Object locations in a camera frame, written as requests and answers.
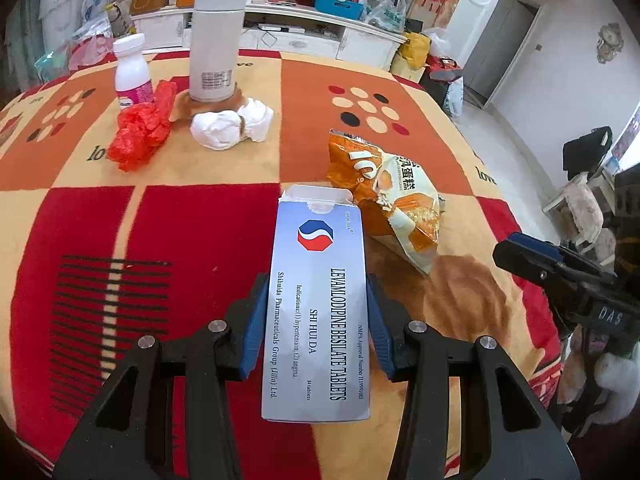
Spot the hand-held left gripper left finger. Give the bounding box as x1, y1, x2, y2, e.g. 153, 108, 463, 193
52, 272, 272, 480

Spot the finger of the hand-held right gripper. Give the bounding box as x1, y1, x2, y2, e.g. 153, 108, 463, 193
492, 232, 593, 311

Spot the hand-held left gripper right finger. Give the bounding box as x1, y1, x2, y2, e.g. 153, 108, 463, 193
366, 274, 579, 480

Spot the white and blue medicine box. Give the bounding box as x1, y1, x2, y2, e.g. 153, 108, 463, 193
261, 184, 372, 423

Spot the person's right hand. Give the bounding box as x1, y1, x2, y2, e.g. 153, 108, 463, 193
597, 351, 640, 427

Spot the beige cushioned chair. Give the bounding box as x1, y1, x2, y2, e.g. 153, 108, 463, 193
542, 172, 607, 257

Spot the orange and cream snack bag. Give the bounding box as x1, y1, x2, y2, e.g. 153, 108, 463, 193
326, 129, 442, 276

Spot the crumpled white paper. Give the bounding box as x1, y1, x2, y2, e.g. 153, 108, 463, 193
190, 98, 274, 152

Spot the grey door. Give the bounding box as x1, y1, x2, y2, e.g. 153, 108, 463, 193
459, 0, 542, 107

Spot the red plastic bag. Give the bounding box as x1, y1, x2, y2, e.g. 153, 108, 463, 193
107, 80, 179, 174

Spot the yellow bag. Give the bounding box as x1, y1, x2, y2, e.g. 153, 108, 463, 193
391, 32, 432, 82

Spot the white bottle with pink label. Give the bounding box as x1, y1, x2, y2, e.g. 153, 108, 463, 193
112, 33, 155, 109

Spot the translucent plastic bag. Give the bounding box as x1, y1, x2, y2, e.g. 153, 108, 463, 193
366, 0, 407, 32

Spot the white thermos flask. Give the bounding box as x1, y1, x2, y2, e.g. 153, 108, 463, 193
188, 0, 249, 104

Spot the white low cabinet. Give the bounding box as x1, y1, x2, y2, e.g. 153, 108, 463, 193
132, 2, 409, 70

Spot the pink plastic bag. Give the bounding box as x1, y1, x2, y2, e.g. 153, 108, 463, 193
67, 35, 117, 73

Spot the blue plastic basket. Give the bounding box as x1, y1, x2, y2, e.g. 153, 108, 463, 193
314, 0, 366, 22

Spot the round wall ornament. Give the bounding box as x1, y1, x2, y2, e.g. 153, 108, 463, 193
597, 22, 627, 64

